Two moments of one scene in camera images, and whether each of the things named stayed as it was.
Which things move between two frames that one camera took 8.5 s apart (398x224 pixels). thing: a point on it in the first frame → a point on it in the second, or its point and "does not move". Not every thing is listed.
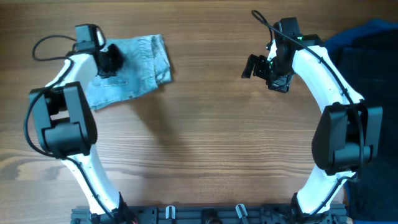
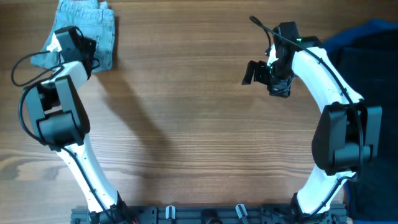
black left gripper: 111,60 → 88,50
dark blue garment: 337,42 does not move
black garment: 370,65 does not move
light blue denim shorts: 146,66 → 96,19
